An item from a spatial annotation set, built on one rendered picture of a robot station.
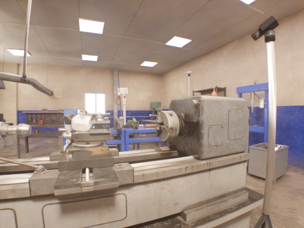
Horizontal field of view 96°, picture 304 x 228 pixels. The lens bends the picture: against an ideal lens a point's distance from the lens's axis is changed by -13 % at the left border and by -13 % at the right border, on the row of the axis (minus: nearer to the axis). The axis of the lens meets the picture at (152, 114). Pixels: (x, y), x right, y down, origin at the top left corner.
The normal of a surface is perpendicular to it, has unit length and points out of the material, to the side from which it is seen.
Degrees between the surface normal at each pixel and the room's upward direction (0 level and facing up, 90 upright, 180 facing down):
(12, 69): 90
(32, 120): 90
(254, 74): 90
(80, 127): 111
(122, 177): 90
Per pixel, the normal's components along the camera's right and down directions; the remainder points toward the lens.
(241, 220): 0.38, 0.01
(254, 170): -0.88, 0.00
